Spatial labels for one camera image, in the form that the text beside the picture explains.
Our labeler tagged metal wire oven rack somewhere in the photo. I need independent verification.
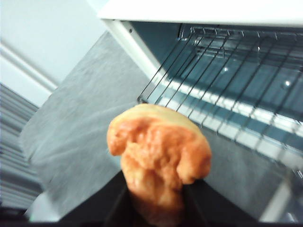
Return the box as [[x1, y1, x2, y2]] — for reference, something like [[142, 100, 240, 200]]
[[136, 26, 303, 180]]

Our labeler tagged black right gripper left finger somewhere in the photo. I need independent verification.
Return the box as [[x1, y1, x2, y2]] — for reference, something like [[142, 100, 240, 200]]
[[59, 170, 145, 223]]

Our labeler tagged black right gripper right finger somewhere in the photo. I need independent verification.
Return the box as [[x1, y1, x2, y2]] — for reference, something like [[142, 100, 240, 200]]
[[182, 178, 258, 223]]

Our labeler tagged golden brown bread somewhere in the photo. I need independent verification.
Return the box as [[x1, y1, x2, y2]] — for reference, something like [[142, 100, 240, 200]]
[[106, 103, 212, 224]]

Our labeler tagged cream toaster oven body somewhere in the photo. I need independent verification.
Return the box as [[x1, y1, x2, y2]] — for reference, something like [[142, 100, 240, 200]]
[[86, 0, 303, 123]]

